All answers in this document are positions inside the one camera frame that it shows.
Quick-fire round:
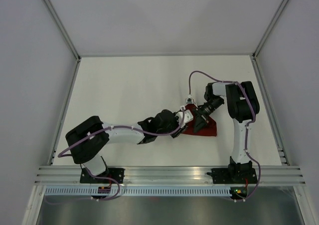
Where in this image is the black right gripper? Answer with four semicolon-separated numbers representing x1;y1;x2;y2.
192;96;223;133

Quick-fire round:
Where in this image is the red cloth napkin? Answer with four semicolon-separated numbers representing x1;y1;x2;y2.
181;106;217;137

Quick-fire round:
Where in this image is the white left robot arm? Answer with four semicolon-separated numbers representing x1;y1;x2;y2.
58;106;193;183

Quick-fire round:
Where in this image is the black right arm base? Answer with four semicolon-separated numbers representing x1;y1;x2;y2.
206;168;258;185

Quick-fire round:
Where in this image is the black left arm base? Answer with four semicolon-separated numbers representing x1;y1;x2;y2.
80;168;125;184

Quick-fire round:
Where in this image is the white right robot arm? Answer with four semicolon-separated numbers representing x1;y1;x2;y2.
192;81;260;183

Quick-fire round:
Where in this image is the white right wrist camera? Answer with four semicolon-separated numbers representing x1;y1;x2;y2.
185;94;198;107

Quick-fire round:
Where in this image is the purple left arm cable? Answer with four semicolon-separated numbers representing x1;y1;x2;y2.
44;110;186;205

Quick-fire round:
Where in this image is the aluminium front rail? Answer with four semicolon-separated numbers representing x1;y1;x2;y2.
34;166;306;187

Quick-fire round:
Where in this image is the white slotted cable duct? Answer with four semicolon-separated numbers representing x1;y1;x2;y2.
45;186;231;197

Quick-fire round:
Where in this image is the aluminium frame post left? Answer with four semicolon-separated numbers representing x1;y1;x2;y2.
42;0;81;61

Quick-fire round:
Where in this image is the aluminium frame post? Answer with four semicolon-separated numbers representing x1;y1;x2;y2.
42;0;81;61
250;0;290;60

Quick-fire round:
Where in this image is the aluminium frame post right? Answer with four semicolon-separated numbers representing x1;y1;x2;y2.
250;0;290;60

